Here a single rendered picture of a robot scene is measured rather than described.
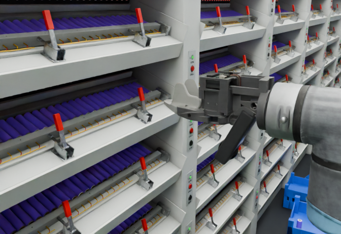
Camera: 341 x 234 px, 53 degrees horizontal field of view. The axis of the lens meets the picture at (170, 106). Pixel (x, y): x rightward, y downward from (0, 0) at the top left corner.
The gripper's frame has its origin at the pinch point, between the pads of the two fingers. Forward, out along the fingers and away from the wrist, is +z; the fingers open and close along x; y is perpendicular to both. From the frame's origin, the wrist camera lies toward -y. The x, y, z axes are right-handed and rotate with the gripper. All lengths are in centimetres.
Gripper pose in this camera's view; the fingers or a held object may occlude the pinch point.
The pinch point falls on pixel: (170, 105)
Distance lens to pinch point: 68.0
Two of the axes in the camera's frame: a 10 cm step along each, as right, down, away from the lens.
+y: -0.3, -9.6, -2.7
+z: -8.3, -1.3, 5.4
